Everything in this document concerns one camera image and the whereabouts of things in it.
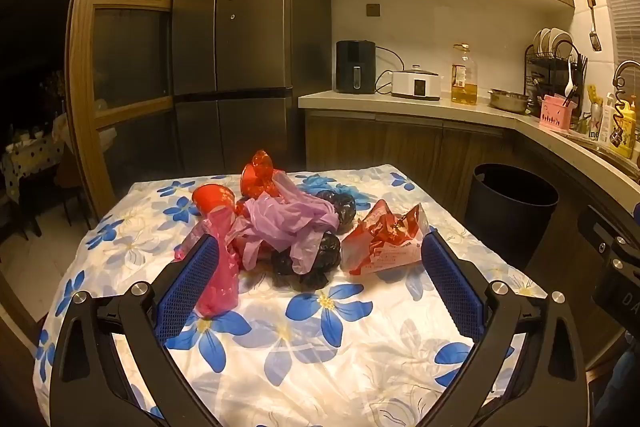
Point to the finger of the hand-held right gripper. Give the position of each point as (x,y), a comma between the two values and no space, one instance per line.
(600,232)

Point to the metal slotted spatula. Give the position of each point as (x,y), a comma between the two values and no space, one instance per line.
(594,37)

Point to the cooking oil bottle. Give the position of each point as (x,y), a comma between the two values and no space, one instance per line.
(464,82)

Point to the dark grey refrigerator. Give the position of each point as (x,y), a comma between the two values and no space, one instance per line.
(250,32)

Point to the red paper cup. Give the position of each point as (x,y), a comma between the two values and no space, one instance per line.
(252,174)
(214,199)

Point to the kitchen counter with wooden cabinets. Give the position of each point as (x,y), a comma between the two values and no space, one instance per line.
(400,147)

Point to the yellow detergent bottle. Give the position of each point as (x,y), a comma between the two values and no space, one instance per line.
(625,137)

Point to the dining table with dotted cloth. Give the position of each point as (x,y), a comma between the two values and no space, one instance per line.
(30,157)

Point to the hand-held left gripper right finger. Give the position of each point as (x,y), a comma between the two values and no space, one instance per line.
(450,287)

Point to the white bottle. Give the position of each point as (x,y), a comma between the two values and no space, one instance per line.
(607,117)

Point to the black trash bin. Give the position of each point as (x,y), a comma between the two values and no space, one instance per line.
(505,227)

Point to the red plastic bag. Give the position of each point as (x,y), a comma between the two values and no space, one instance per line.
(267,179)

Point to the steel faucet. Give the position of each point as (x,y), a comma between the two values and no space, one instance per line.
(622,69)

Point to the pink plastic bag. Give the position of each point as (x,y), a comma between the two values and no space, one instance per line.
(220,267)

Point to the black dish rack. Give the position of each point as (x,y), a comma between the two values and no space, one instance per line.
(537,77)

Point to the steel sink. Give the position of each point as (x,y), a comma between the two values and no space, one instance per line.
(610,157)

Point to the black air fryer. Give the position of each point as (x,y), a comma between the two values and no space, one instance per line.
(355,67)

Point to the white electric cooker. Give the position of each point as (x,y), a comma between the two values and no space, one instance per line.
(415,84)

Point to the black plastic bag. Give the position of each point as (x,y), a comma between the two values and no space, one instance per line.
(315,262)
(337,207)

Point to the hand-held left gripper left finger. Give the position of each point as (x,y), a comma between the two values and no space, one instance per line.
(185,287)

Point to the blue floral tablecloth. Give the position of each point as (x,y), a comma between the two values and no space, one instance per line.
(310,357)

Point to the brown wall socket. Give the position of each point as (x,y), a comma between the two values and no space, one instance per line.
(373,10)

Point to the red white snack wrapper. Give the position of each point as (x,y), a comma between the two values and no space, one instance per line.
(385,242)

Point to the steel bowl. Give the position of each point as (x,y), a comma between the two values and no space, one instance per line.
(510,101)

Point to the beer can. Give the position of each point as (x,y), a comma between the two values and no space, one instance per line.
(596,124)

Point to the stack of white plates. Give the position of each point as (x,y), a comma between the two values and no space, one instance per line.
(550,42)

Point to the white spoon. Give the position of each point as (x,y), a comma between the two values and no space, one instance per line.
(569,82)

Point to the wooden glass door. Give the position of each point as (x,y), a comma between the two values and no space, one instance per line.
(130,57)

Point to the pink utensil holder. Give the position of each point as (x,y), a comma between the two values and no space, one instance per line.
(555,117)

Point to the purple plastic bag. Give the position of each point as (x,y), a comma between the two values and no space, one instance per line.
(295,222)

